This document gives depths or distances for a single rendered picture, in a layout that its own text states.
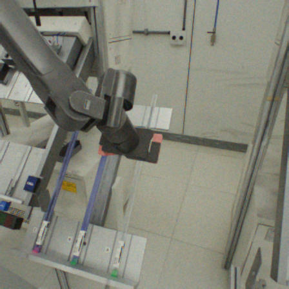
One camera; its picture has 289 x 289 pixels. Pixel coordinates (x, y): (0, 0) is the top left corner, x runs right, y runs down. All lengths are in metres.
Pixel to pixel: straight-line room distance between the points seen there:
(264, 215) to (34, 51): 0.91
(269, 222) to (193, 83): 1.74
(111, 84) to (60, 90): 0.10
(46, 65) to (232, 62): 2.12
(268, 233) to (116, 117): 0.80
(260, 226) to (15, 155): 0.97
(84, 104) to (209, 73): 2.12
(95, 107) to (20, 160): 0.63
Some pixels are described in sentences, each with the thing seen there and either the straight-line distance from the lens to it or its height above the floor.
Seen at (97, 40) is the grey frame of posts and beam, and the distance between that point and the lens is 1.08.
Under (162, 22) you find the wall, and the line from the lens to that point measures 2.46.
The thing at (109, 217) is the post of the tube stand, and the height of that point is 0.68.
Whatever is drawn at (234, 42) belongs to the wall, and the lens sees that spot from 2.38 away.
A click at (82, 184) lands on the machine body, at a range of 1.16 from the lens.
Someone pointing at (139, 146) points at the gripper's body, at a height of 1.04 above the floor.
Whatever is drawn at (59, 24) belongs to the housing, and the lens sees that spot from 1.12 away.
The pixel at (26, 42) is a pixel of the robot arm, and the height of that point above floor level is 1.24.
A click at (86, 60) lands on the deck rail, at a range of 1.03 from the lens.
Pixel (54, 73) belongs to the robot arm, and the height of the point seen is 1.20.
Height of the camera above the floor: 1.27
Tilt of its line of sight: 29 degrees down
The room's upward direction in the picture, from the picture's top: straight up
